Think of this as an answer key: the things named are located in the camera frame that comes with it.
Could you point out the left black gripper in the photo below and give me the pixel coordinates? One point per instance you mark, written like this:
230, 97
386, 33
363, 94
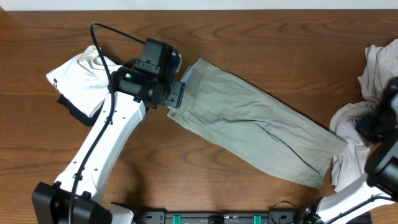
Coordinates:
173, 99

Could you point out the khaki green shorts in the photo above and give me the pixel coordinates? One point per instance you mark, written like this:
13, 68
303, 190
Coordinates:
231, 113

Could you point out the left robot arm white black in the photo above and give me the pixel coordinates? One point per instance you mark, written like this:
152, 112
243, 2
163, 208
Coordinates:
76, 195

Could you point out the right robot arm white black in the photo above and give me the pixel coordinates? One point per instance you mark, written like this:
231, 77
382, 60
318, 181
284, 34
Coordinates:
378, 185

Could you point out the black folded garment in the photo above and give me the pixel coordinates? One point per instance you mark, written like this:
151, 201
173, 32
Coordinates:
76, 113

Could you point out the white folded shirt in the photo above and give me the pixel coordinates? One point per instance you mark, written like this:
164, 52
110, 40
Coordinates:
82, 80

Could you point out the light striped crumpled shirt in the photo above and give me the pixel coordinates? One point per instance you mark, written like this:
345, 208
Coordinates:
380, 68

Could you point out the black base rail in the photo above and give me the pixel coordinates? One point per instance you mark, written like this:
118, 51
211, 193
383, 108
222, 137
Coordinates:
158, 217

